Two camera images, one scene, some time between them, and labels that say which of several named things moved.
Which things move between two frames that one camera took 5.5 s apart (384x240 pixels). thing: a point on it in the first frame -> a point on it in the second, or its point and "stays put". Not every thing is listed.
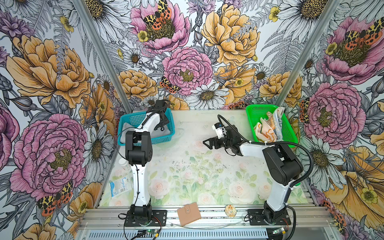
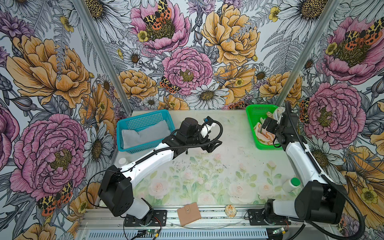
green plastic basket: [255, 112] stays put
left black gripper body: [163, 122] -> [196, 138]
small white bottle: [122, 162] stays put
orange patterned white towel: [265, 131] stays put
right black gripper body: [223, 142] -> [273, 126]
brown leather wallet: [189, 213] stays put
